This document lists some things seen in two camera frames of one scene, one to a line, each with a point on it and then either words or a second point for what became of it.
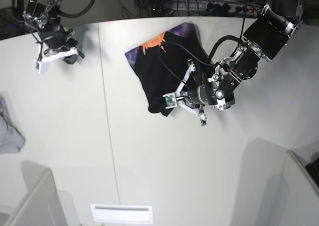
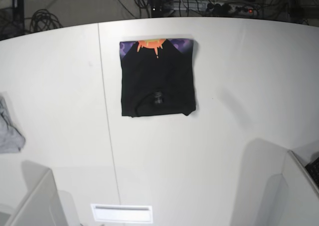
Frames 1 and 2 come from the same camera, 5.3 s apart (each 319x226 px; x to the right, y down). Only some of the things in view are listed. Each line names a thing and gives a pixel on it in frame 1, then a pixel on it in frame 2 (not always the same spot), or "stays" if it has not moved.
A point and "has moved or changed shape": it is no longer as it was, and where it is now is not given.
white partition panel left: x=42 y=207 stays
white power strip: x=226 y=9 stays
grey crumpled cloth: x=11 y=141 stays
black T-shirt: x=168 y=63 has moved or changed shape
